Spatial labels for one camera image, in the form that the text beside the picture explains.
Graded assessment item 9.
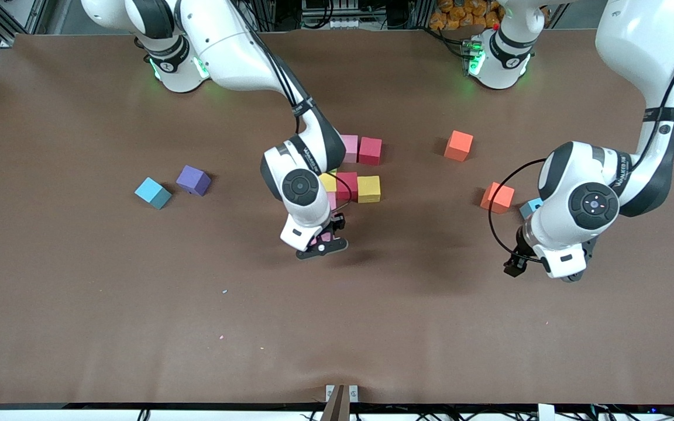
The white vented device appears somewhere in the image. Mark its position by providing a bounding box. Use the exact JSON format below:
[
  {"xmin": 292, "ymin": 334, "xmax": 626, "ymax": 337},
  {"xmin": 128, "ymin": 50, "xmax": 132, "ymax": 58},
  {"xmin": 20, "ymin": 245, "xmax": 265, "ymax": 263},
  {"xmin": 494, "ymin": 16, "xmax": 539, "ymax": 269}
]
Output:
[{"xmin": 301, "ymin": 0, "xmax": 362, "ymax": 30}]

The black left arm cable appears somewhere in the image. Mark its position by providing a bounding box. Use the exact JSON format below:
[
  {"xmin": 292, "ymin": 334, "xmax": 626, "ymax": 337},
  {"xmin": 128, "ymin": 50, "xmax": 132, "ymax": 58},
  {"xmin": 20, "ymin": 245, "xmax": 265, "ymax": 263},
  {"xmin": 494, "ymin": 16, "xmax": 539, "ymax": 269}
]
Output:
[{"xmin": 488, "ymin": 159, "xmax": 548, "ymax": 265}]

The bag of orange objects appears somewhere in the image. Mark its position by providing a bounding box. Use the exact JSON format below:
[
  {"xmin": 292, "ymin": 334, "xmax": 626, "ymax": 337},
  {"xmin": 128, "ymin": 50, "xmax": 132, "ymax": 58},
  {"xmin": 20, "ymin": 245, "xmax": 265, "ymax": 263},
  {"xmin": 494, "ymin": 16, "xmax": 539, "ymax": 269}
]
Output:
[{"xmin": 429, "ymin": 0, "xmax": 503, "ymax": 31}]

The red foam cube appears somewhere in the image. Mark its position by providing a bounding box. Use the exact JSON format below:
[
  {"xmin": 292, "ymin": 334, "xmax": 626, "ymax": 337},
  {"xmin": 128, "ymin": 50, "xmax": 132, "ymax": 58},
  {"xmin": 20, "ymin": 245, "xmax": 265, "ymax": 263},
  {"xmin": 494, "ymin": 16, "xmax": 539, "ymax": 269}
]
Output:
[
  {"xmin": 359, "ymin": 137, "xmax": 383, "ymax": 166},
  {"xmin": 336, "ymin": 172, "xmax": 359, "ymax": 201}
]

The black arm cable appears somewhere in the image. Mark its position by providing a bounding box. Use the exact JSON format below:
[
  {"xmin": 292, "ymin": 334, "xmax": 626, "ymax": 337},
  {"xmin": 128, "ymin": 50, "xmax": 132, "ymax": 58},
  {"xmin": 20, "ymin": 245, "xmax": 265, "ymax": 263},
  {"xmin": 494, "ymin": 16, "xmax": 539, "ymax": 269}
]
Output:
[
  {"xmin": 488, "ymin": 159, "xmax": 548, "ymax": 265},
  {"xmin": 334, "ymin": 172, "xmax": 354, "ymax": 203}
]

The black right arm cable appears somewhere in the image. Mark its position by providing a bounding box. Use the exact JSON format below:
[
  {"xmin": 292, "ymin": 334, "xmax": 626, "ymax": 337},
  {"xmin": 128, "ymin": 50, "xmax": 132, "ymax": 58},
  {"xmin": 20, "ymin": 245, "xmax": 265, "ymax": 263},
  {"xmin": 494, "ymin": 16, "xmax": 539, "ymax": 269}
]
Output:
[{"xmin": 334, "ymin": 172, "xmax": 354, "ymax": 203}]

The orange foam cube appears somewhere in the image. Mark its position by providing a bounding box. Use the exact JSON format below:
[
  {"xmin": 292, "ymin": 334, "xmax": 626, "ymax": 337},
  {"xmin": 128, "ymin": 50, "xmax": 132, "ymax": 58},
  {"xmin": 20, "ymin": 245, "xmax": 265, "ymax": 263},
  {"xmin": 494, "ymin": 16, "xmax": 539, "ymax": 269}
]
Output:
[
  {"xmin": 480, "ymin": 182, "xmax": 515, "ymax": 214},
  {"xmin": 444, "ymin": 130, "xmax": 474, "ymax": 162}
]

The aluminium frame post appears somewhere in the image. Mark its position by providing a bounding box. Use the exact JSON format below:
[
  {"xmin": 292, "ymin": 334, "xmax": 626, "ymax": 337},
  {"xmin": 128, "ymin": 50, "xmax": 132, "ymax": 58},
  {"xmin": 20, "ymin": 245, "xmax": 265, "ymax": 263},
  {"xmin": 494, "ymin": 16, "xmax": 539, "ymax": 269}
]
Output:
[{"xmin": 0, "ymin": 0, "xmax": 51, "ymax": 49}]

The purple foam cube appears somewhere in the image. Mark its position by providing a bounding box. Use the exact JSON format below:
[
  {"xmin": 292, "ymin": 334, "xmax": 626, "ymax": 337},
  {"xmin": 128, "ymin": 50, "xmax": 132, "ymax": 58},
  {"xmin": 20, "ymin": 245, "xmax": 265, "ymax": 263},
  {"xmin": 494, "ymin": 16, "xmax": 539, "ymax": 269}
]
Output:
[{"xmin": 176, "ymin": 165, "xmax": 212, "ymax": 197}]

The small white bracket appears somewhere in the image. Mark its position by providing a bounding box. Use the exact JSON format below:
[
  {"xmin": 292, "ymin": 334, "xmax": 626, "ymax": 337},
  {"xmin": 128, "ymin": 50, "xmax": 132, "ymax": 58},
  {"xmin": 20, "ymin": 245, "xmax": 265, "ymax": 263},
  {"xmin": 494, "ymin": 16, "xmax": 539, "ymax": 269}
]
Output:
[{"xmin": 325, "ymin": 385, "xmax": 359, "ymax": 403}]

